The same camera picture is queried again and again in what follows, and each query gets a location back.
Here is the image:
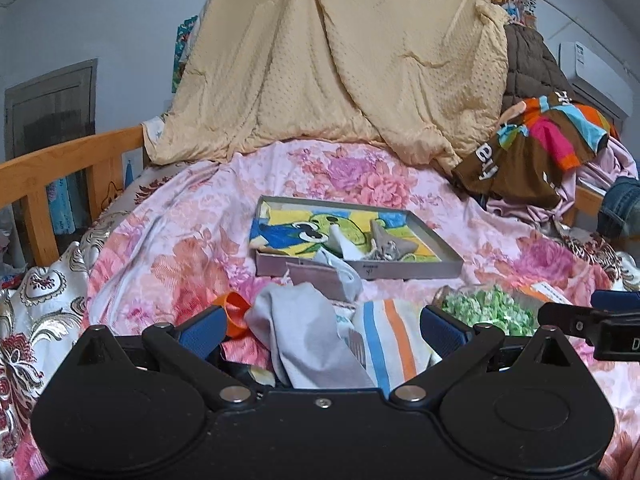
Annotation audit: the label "blue jeans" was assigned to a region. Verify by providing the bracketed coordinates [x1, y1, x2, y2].
[597, 176, 640, 241]

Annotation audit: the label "orange strap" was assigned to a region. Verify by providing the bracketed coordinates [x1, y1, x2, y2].
[215, 291, 251, 343]

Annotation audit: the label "green fuzzy cloth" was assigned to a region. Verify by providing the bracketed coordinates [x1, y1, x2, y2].
[440, 284, 538, 337]

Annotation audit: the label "lilac cloth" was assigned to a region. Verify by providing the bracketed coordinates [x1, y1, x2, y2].
[487, 135, 640, 231]

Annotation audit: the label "grey cloth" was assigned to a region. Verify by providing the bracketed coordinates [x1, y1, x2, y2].
[244, 282, 378, 390]

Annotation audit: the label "blue patterned cloth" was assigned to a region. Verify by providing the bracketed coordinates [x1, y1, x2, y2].
[45, 170, 96, 236]

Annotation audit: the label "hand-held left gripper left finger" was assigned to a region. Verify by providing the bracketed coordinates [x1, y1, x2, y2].
[75, 305, 256, 408]

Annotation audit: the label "pink floral bed sheet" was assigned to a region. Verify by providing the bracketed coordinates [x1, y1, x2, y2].
[10, 137, 640, 480]

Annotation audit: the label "grey shallow tray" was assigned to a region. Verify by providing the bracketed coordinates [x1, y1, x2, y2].
[255, 195, 465, 280]

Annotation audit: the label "cartoon print towel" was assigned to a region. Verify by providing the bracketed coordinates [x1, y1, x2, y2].
[250, 200, 443, 263]

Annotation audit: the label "pale blue white cloth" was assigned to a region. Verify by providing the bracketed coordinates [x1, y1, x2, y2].
[312, 250, 365, 303]

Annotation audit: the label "white air conditioner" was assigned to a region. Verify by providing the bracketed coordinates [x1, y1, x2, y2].
[557, 40, 636, 116]

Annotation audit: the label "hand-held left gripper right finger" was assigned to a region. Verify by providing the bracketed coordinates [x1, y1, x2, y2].
[389, 305, 568, 407]

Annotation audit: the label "brown colourful striped garment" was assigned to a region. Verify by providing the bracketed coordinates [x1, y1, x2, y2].
[452, 91, 621, 208]

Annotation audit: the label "blue orange striped cloth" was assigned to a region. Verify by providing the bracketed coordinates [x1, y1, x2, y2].
[337, 297, 441, 393]

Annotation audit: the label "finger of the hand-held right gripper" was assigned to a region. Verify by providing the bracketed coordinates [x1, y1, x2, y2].
[590, 289, 640, 311]
[537, 301, 607, 336]

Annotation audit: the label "teal wall poster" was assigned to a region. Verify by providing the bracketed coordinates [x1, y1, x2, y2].
[171, 15, 201, 93]

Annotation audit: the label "beige quilt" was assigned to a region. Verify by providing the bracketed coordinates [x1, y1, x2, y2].
[145, 0, 511, 173]

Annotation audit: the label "orange flat packet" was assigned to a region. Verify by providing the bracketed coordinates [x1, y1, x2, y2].
[517, 281, 573, 307]

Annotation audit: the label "mauve flat pouch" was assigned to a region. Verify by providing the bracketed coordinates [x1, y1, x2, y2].
[285, 260, 351, 303]

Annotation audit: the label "white sock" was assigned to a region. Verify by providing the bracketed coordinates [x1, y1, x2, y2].
[327, 224, 371, 261]

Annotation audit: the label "brown quilted blanket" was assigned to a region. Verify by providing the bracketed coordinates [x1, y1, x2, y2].
[500, 22, 576, 111]

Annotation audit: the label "grey door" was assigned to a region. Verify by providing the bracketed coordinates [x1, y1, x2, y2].
[4, 59, 98, 161]

